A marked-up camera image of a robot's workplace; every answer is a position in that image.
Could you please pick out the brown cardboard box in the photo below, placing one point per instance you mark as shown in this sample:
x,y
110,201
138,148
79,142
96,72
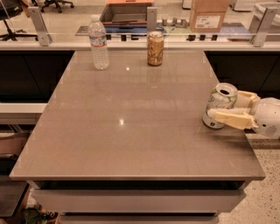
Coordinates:
x,y
207,15

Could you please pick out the clear plastic water bottle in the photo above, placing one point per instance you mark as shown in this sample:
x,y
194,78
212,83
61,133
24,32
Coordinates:
x,y
98,42

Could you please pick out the white table drawer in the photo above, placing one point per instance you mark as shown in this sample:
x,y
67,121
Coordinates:
x,y
139,201

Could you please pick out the black office chair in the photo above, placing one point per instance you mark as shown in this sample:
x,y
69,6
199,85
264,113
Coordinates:
x,y
57,3
9,9

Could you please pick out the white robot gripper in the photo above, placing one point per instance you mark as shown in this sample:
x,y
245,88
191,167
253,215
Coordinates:
x,y
269,116

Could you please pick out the orange soda can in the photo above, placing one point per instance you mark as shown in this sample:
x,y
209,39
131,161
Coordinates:
x,y
155,48

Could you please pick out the green white 7up can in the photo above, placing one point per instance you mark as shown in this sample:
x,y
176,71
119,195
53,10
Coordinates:
x,y
223,96

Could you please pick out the grey open bin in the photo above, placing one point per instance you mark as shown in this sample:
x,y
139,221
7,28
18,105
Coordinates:
x,y
125,13

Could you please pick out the grey metal bracket left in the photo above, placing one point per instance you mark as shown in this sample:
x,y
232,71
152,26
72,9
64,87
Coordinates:
x,y
44,37

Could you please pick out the grey metal bracket right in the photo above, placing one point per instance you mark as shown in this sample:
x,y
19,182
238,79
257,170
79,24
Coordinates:
x,y
265,24

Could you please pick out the grey metal bracket middle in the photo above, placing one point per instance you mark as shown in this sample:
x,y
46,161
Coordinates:
x,y
151,18

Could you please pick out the grey metal bracket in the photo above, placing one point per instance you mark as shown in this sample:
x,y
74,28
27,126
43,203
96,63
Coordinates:
x,y
44,37
265,24
151,18

